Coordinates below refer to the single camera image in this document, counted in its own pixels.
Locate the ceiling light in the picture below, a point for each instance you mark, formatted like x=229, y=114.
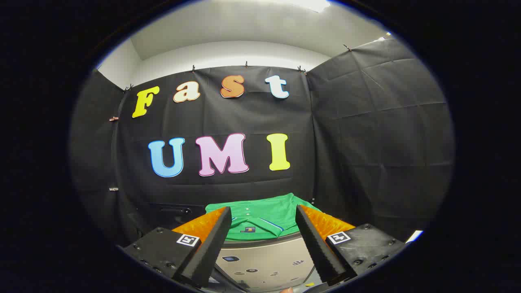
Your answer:
x=388, y=34

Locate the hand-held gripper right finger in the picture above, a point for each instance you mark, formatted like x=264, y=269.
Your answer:
x=315, y=248

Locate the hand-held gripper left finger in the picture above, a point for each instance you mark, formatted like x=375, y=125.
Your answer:
x=211, y=252

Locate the silver grey appliance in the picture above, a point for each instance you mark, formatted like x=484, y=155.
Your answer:
x=264, y=260

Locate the green polo shirt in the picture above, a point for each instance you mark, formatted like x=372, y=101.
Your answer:
x=268, y=211

